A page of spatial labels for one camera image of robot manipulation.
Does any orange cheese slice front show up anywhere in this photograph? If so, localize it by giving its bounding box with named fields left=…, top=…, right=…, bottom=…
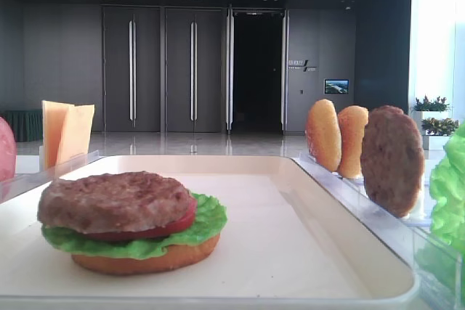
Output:
left=56, top=105, right=94, bottom=165

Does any orange cheese slice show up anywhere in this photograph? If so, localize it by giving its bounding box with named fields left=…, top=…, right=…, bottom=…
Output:
left=56, top=105, right=94, bottom=165
left=41, top=100, right=73, bottom=169

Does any green lettuce leaf on stack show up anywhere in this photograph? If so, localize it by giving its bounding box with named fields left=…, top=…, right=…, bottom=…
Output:
left=41, top=193, right=227, bottom=260

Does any red tomato slice on stack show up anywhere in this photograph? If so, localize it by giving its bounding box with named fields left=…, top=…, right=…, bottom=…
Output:
left=84, top=197, right=198, bottom=242

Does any brown meat patty on stack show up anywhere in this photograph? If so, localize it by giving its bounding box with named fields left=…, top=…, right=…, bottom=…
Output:
left=37, top=171, right=193, bottom=234

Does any standing brown meat patty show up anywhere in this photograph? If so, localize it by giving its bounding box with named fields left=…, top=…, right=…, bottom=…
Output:
left=360, top=105, right=425, bottom=218

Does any orange cheese slice rear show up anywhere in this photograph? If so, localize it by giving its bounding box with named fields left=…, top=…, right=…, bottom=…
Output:
left=41, top=100, right=73, bottom=169

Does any red tomato slice standing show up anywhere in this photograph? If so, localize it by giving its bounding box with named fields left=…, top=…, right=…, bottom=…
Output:
left=0, top=118, right=17, bottom=181

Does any standing green lettuce leaf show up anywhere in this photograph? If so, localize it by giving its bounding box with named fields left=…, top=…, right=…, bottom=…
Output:
left=416, top=125, right=464, bottom=289

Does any bun slice far right rear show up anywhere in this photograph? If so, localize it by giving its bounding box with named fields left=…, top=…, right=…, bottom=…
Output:
left=306, top=99, right=341, bottom=172

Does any bun slice far right front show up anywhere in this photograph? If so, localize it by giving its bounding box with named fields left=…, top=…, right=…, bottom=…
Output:
left=338, top=105, right=368, bottom=179

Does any cream rectangular tray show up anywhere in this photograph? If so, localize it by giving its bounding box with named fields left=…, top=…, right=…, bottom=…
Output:
left=1, top=155, right=419, bottom=309

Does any bottom bun slice on tray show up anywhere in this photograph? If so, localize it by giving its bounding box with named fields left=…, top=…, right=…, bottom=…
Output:
left=71, top=234, right=220, bottom=276

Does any flower planter box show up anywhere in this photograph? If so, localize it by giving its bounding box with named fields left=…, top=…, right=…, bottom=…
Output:
left=412, top=96, right=459, bottom=150

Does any green draped table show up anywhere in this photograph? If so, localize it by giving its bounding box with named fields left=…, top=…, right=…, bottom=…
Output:
left=1, top=109, right=43, bottom=142

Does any wall display screen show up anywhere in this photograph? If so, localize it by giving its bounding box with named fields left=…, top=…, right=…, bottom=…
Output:
left=324, top=79, right=349, bottom=94

